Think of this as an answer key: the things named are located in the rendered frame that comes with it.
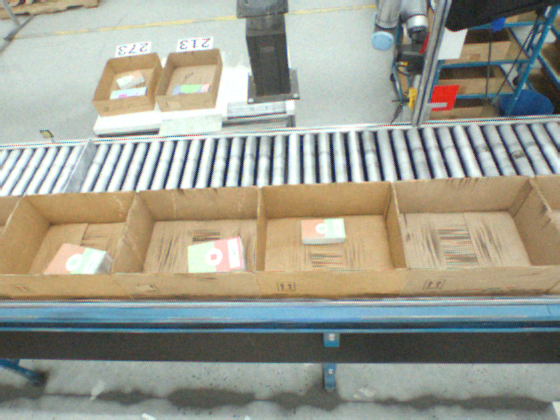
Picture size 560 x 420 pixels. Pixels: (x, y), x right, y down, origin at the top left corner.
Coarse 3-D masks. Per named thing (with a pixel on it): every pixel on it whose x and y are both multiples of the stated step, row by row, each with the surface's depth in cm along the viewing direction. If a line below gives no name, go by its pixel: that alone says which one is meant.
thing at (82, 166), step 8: (88, 144) 176; (88, 152) 175; (80, 160) 169; (88, 160) 175; (80, 168) 169; (88, 168) 175; (72, 176) 163; (80, 176) 169; (72, 184) 163; (80, 184) 169; (64, 192) 158; (72, 192) 163
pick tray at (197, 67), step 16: (176, 64) 213; (192, 64) 212; (208, 64) 212; (160, 80) 193; (176, 80) 206; (192, 80) 205; (208, 80) 203; (160, 96) 184; (176, 96) 184; (192, 96) 184; (208, 96) 184
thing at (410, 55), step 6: (396, 48) 147; (402, 48) 146; (408, 48) 146; (414, 48) 145; (420, 48) 146; (396, 54) 146; (402, 54) 145; (408, 54) 145; (414, 54) 145; (420, 54) 145; (396, 60) 148; (402, 60) 147; (408, 60) 147; (414, 60) 147; (420, 60) 147; (408, 66) 151; (414, 66) 151
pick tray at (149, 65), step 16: (112, 64) 213; (128, 64) 213; (144, 64) 214; (160, 64) 212; (112, 80) 212; (96, 96) 192; (128, 96) 186; (144, 96) 186; (112, 112) 193; (128, 112) 193
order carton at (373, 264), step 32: (288, 192) 118; (320, 192) 118; (352, 192) 117; (384, 192) 116; (288, 224) 126; (352, 224) 124; (384, 224) 123; (256, 256) 103; (288, 256) 119; (320, 256) 118; (352, 256) 117; (384, 256) 116; (288, 288) 106; (320, 288) 105; (352, 288) 104; (384, 288) 104
